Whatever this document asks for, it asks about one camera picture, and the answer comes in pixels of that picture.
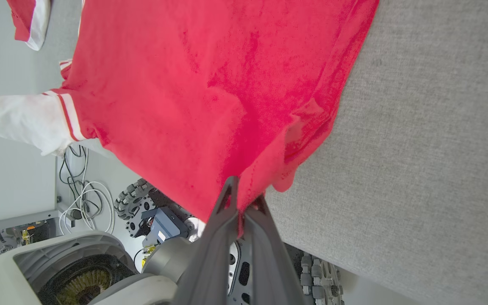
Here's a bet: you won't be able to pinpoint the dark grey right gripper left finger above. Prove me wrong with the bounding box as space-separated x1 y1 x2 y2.
172 176 242 305

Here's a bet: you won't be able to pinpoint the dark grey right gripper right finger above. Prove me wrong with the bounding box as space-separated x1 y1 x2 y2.
238 194 308 305

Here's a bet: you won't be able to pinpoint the red shorts white trim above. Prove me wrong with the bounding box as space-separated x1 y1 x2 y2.
7 0 52 51

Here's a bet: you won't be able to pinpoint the red basketball jersey white sleeves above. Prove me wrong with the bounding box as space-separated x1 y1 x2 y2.
0 0 380 238

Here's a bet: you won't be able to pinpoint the grey mecanum wheel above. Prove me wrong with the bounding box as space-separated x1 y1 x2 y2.
114 178 160 222
298 252 346 305

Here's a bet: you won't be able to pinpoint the blue grey computer box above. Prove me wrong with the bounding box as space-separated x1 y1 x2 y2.
142 206 190 247

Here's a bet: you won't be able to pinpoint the grey metal equipment rack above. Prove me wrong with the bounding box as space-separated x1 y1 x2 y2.
0 210 60 265

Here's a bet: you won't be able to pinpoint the black floor cable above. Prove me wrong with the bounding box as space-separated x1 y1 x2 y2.
59 144 103 221

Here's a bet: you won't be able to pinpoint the white floor cable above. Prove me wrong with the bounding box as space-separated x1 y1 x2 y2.
59 180 116 234

